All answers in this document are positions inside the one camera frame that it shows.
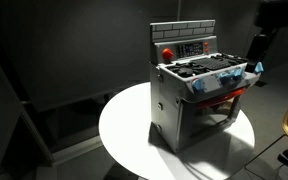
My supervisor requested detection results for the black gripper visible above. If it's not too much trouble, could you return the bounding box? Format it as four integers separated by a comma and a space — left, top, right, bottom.
245, 33, 270, 73

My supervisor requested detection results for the blue stove knob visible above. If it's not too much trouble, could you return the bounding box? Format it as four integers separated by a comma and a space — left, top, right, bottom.
233, 67, 245, 80
191, 78, 208, 94
253, 61, 264, 75
218, 72, 235, 87

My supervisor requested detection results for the black stove keypad panel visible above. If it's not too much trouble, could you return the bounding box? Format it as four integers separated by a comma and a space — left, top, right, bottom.
176, 42, 204, 59

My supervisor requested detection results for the red round stove knob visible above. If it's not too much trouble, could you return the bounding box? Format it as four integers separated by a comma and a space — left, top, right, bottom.
161, 47, 175, 62

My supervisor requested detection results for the gray toy stove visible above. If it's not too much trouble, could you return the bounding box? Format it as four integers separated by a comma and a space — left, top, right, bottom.
149, 19, 262, 154

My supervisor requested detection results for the red oven door handle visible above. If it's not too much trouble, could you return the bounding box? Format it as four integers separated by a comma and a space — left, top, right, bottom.
195, 87, 247, 110

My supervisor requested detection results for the dark metal frame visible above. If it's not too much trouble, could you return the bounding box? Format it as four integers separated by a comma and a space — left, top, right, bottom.
0, 39, 104, 168

